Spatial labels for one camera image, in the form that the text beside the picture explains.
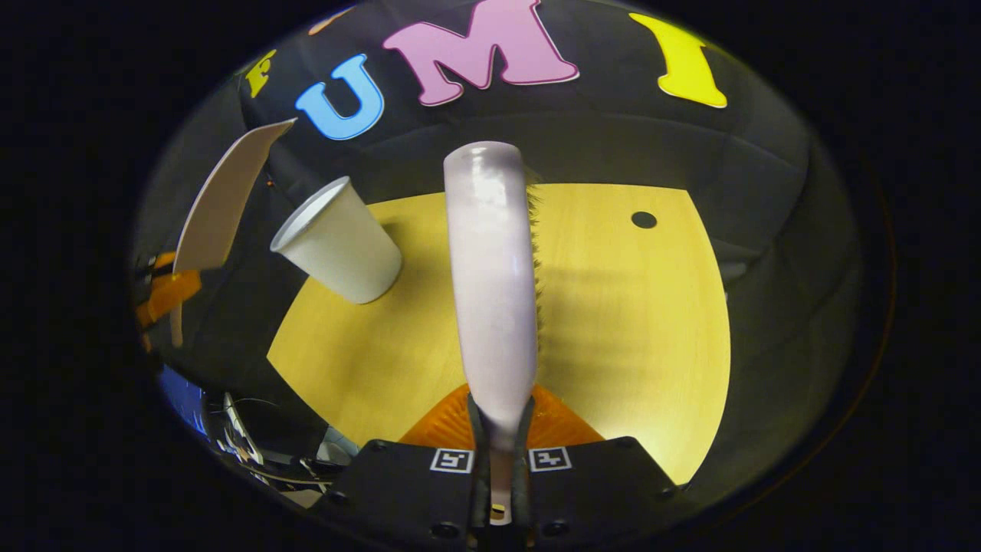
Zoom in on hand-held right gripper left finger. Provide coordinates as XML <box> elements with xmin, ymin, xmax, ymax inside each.
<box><xmin>322</xmin><ymin>383</ymin><xmax>490</xmax><ymax>551</ymax></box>

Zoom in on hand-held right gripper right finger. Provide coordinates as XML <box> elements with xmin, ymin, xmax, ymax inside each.
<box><xmin>510</xmin><ymin>383</ymin><xmax>679</xmax><ymax>549</ymax></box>

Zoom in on grey plastic dustpan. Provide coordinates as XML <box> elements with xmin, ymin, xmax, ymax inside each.
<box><xmin>169</xmin><ymin>118</ymin><xmax>298</xmax><ymax>350</ymax></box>

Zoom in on white garbage bin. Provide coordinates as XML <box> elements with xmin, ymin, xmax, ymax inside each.
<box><xmin>270</xmin><ymin>176</ymin><xmax>404</xmax><ymax>305</ymax></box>

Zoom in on small grey broom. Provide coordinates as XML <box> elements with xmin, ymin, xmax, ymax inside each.
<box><xmin>443</xmin><ymin>141</ymin><xmax>546</xmax><ymax>530</ymax></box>

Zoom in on tangled cables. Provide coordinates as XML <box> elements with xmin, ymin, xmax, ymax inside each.
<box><xmin>218</xmin><ymin>391</ymin><xmax>361</xmax><ymax>491</ymax></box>

